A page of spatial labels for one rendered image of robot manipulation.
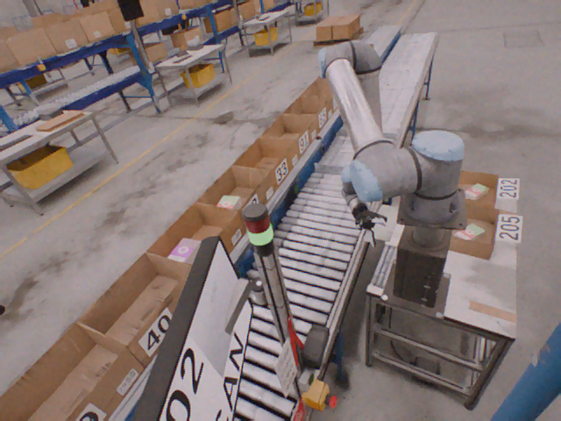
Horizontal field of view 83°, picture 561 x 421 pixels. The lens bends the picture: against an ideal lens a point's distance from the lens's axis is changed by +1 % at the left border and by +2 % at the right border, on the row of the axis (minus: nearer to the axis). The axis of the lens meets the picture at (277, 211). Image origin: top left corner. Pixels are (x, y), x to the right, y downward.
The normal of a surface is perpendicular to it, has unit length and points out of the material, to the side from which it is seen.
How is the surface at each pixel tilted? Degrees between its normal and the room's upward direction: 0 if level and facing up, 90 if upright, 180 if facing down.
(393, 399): 0
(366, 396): 0
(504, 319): 0
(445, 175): 91
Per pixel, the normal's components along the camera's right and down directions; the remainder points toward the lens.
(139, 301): -0.16, -0.76
